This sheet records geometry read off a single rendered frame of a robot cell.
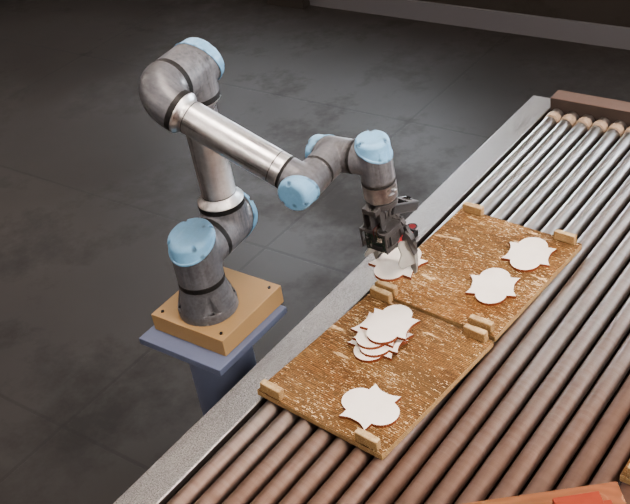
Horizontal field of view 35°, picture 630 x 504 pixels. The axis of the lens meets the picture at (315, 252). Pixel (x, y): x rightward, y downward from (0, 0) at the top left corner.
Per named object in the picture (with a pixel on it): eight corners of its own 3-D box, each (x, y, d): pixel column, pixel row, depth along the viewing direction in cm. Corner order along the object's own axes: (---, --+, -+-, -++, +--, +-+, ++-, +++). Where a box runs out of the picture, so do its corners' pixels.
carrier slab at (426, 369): (257, 395, 223) (256, 389, 222) (371, 296, 246) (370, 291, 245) (382, 461, 202) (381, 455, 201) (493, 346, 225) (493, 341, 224)
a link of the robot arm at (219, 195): (195, 256, 252) (140, 57, 221) (227, 223, 262) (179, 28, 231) (234, 265, 246) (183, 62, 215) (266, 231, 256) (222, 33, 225)
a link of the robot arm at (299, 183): (117, 74, 211) (313, 187, 201) (149, 51, 218) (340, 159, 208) (113, 116, 219) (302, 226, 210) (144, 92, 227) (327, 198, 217)
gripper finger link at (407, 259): (403, 284, 227) (384, 251, 224) (417, 269, 230) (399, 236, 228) (413, 284, 225) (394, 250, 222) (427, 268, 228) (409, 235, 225)
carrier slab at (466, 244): (371, 294, 247) (370, 289, 246) (462, 212, 270) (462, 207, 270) (495, 342, 226) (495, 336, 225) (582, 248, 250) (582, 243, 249)
